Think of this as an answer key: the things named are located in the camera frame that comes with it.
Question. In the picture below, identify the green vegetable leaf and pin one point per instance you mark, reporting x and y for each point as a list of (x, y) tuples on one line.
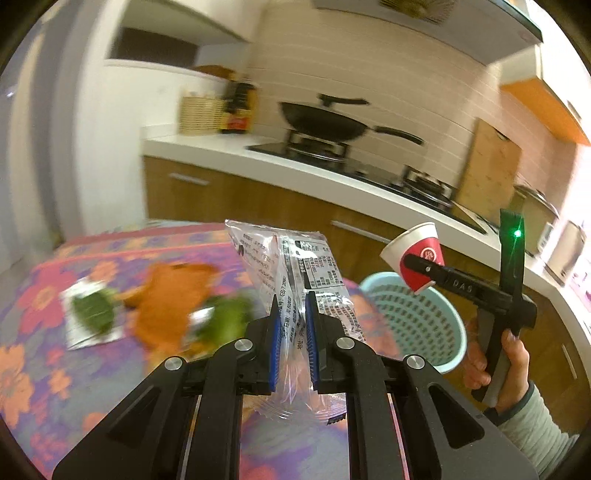
[(94, 311)]

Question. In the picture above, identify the rice cooker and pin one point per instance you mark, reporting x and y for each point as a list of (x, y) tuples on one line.
[(535, 217)]

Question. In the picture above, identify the black wok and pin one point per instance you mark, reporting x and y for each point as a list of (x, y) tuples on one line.
[(323, 121)]

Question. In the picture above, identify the white kitchen appliance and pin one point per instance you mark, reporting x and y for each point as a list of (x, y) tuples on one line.
[(565, 251)]

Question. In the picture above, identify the dark sauce bottle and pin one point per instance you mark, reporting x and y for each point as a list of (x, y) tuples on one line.
[(231, 110)]

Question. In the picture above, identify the clear printed plastic wrapper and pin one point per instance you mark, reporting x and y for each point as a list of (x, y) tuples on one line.
[(295, 263)]

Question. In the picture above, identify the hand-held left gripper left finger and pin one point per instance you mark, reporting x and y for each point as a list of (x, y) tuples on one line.
[(275, 344)]

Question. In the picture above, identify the range hood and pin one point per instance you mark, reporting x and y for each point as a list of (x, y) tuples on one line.
[(461, 32)]

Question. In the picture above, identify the white heart-print paper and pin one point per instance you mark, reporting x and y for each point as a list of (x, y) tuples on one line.
[(74, 339)]

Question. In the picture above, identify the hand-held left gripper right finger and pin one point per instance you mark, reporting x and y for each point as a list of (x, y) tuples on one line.
[(310, 344)]

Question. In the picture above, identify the green snack packet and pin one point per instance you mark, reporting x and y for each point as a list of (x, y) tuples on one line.
[(228, 318)]

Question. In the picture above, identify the person's right hand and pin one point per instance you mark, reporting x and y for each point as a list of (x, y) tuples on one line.
[(518, 364)]

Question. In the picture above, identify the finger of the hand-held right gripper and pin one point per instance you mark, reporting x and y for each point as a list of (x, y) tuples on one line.
[(422, 266)]

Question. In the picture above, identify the yellow oil bottle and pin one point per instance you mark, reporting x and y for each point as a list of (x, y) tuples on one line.
[(248, 110)]

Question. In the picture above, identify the orange wall cabinet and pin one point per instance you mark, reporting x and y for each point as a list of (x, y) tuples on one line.
[(549, 106)]

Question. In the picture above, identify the woven wicker basket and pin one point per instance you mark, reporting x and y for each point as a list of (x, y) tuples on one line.
[(201, 115)]

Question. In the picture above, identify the red and white paper cup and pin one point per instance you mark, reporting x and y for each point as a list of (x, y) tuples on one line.
[(415, 240)]

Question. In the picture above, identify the wooden cutting board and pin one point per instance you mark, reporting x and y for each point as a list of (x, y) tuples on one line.
[(491, 170)]

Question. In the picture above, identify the light blue plastic basket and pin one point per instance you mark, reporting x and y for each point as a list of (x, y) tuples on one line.
[(415, 323)]

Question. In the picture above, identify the person's right forearm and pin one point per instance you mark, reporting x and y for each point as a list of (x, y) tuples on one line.
[(535, 434)]

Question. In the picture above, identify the orange snack wrapper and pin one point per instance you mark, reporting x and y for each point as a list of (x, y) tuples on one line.
[(166, 300)]

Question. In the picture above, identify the floral tablecloth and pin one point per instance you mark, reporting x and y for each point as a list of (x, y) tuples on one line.
[(46, 369)]

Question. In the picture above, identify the black gas stove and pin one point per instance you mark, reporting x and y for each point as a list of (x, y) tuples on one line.
[(369, 173)]

